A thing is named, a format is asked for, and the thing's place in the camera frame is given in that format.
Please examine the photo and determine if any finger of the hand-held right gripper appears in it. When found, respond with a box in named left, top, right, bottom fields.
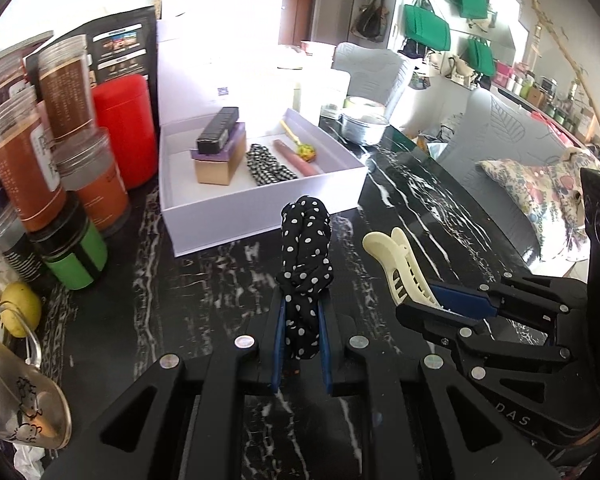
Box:
left=427, top=270, right=588, bottom=333
left=395, top=300, right=572, bottom=381

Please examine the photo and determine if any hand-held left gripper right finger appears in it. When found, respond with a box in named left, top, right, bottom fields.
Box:
left=317, top=302, right=561, bottom=480

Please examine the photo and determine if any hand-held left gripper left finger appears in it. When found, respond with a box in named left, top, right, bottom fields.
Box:
left=40, top=300, right=286, bottom=480

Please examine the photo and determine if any cream hair claw clip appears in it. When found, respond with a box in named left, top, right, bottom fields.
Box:
left=362, top=227, right=441, bottom=308

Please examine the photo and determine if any black polka dot scrunchie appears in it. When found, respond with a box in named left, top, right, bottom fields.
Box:
left=275, top=196, right=334, bottom=361

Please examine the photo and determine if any lavender gift box with lid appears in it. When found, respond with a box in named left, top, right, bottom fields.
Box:
left=156, top=17, right=370, bottom=258

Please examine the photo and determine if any black white checkered scrunchie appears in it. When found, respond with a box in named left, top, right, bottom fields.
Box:
left=245, top=143, right=298, bottom=188

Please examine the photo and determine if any brown cardboard box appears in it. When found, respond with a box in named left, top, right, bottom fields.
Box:
left=194, top=135, right=248, bottom=187

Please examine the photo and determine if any yellow flower hairpin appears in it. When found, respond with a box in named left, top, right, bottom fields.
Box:
left=280, top=120, right=317, bottom=162

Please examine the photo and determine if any purple box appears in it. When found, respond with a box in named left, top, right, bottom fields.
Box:
left=190, top=122, right=247, bottom=163

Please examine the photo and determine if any black rectangular box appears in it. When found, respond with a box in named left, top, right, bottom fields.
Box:
left=196, top=106, right=241, bottom=155

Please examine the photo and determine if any floral printed pillow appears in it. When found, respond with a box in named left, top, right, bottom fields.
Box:
left=480, top=147, right=600, bottom=263

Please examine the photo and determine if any grey leaf pattern chair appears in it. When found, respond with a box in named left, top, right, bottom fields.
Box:
left=437, top=87, right=588, bottom=261
left=331, top=42, right=413, bottom=121

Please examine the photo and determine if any row of jars and bottles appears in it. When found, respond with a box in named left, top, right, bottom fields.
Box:
left=495, top=60, right=596, bottom=136

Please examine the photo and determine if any metal bowl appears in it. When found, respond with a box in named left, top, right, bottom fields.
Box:
left=340, top=107, right=391, bottom=147

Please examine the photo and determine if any green jar with black lid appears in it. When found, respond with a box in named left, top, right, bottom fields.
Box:
left=30, top=205, right=108, bottom=291

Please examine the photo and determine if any beige tape roll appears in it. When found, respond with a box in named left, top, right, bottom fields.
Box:
left=344, top=96, right=383, bottom=111

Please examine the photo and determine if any short orange jar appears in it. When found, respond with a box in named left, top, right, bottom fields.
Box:
left=55, top=127, right=131, bottom=238

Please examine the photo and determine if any silver carabiner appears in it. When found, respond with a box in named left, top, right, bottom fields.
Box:
left=0, top=300, right=43, bottom=366

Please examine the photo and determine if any round yellow object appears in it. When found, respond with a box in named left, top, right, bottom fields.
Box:
left=0, top=282, right=43, bottom=338

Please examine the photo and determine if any red canister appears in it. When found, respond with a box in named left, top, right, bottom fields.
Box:
left=92, top=74, right=158, bottom=191

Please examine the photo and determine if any clear cartoon printed pouch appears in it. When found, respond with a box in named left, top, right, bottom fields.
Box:
left=0, top=325, right=73, bottom=451

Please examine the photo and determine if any black hanging bag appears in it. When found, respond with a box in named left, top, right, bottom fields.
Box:
left=355, top=0, right=388, bottom=43

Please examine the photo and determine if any brown wooden door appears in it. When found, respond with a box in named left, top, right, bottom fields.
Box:
left=267, top=0, right=315, bottom=46

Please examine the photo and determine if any white fridge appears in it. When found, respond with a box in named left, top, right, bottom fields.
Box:
left=160, top=0, right=286, bottom=46

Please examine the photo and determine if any black printed food bag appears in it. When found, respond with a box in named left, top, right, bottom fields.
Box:
left=25, top=5, right=157, bottom=111

